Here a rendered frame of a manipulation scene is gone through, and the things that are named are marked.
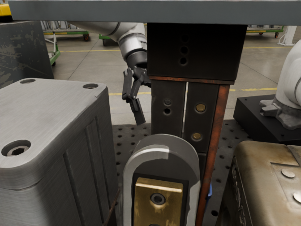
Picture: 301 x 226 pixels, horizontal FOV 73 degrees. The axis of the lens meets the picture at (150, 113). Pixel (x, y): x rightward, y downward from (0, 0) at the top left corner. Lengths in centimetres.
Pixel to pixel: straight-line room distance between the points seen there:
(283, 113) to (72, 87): 76
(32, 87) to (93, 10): 9
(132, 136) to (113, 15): 65
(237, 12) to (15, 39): 26
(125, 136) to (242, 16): 67
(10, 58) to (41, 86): 17
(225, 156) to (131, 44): 48
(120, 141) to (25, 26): 54
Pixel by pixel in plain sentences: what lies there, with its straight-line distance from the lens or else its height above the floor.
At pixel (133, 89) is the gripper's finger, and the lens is 58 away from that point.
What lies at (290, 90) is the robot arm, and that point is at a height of 92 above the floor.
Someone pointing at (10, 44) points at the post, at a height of 112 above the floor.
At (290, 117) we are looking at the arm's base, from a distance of 84.
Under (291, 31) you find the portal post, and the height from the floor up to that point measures 36.
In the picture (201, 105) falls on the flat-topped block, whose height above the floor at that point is 105.
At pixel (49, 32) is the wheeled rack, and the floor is 27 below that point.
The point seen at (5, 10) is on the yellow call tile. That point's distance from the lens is 33.
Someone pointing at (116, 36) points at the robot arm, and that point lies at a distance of 68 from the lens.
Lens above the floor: 117
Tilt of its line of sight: 29 degrees down
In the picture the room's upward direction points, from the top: straight up
